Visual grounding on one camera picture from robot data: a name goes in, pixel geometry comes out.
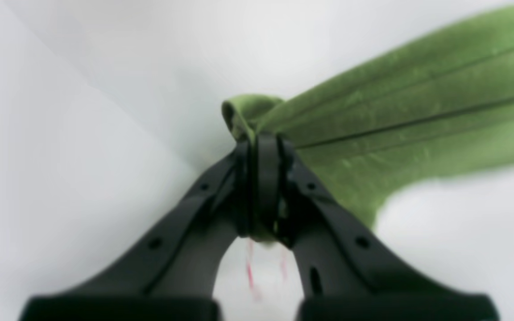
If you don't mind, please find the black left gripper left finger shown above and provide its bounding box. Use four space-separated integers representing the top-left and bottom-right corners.
20 141 252 321

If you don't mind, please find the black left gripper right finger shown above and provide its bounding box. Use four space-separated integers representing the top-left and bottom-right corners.
255 133 500 321

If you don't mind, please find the green T-shirt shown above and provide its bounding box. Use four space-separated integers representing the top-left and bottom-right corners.
222 5 514 228

